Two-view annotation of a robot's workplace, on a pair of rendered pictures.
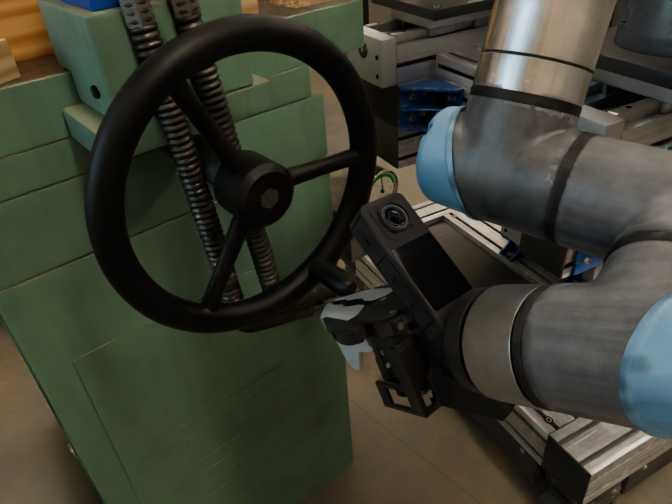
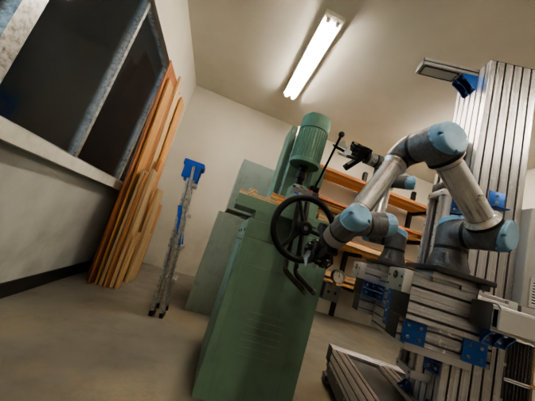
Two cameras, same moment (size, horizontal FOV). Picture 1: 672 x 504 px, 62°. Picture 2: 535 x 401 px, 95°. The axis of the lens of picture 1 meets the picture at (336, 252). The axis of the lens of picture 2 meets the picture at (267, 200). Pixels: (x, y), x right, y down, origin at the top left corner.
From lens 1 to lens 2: 71 cm
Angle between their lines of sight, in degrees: 54
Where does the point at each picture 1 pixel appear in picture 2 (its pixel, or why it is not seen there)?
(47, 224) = (261, 229)
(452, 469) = not seen: outside the picture
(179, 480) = (236, 332)
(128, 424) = (240, 293)
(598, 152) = not seen: hidden behind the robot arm
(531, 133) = not seen: hidden behind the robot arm
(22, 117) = (271, 208)
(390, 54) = (364, 267)
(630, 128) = (416, 276)
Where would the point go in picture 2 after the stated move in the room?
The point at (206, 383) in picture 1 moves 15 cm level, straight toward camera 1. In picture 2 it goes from (263, 302) to (258, 309)
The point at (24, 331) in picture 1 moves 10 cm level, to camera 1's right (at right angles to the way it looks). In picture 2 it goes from (242, 247) to (259, 253)
